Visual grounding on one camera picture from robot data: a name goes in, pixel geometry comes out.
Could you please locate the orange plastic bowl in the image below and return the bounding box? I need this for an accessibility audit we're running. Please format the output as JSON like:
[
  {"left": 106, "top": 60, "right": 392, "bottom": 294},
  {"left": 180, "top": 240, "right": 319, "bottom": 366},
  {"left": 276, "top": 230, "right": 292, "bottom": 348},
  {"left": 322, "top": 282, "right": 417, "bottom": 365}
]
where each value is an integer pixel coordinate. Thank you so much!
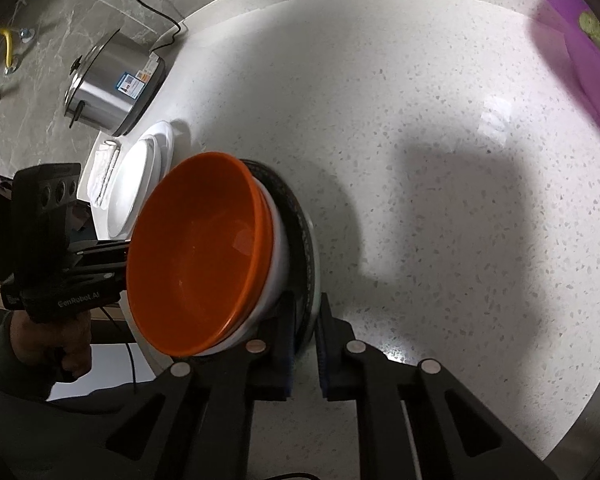
[{"left": 126, "top": 152, "right": 274, "bottom": 358}]

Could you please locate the black power cable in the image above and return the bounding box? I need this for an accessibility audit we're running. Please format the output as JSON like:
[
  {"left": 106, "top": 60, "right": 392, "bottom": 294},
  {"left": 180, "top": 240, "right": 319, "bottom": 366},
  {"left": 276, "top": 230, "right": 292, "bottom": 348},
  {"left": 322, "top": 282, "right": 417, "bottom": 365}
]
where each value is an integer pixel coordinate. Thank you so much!
[{"left": 69, "top": 0, "right": 187, "bottom": 53}]

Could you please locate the white folded cloth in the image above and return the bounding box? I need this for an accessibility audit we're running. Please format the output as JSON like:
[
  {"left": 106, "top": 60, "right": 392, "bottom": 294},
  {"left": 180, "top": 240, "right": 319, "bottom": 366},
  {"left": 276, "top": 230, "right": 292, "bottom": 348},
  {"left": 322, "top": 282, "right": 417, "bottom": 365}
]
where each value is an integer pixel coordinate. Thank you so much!
[{"left": 86, "top": 139, "right": 121, "bottom": 208}]

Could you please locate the purple plastic basin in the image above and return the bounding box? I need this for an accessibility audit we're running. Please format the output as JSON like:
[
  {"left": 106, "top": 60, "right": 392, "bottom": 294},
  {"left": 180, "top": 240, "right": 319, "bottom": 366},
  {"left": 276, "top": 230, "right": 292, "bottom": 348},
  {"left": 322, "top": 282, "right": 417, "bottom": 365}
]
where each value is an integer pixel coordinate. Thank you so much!
[{"left": 546, "top": 0, "right": 600, "bottom": 118}]

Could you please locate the steel rice cooker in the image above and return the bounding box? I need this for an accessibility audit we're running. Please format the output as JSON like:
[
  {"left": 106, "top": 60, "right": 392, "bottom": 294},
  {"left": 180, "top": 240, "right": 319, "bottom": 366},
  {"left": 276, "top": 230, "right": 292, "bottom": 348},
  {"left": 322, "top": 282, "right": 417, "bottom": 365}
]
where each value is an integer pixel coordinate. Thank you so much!
[{"left": 64, "top": 29, "right": 166, "bottom": 136}]

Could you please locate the white bowl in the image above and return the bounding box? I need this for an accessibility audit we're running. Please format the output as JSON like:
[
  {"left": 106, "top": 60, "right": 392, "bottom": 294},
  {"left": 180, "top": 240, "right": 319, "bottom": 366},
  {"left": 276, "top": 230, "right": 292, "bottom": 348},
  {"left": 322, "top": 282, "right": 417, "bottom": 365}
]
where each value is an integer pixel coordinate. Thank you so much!
[{"left": 199, "top": 179, "right": 290, "bottom": 358}]

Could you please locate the large white plate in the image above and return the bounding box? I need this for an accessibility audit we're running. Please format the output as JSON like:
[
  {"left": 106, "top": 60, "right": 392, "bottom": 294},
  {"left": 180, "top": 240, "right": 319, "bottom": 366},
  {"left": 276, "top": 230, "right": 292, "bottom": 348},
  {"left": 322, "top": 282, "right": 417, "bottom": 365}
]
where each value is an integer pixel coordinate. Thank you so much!
[{"left": 124, "top": 120, "right": 176, "bottom": 239}]

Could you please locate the white deep plate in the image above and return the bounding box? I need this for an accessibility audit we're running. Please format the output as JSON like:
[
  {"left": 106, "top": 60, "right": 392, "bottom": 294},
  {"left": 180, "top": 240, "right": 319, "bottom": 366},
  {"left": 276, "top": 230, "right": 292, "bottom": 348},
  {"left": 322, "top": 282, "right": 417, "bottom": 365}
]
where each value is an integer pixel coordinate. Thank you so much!
[{"left": 107, "top": 140, "right": 151, "bottom": 238}]

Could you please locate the person's left hand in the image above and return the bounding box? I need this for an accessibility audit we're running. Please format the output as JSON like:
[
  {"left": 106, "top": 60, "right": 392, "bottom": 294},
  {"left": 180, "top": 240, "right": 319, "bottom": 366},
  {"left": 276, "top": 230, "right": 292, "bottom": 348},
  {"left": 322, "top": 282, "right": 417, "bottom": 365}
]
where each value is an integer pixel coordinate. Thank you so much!
[{"left": 9, "top": 311, "right": 92, "bottom": 382}]

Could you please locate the blue green patterned bowl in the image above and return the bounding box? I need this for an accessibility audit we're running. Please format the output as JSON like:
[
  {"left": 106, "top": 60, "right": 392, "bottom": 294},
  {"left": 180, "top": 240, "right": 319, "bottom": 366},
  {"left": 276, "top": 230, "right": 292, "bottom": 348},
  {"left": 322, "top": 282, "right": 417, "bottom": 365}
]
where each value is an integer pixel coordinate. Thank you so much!
[{"left": 242, "top": 158, "right": 322, "bottom": 353}]

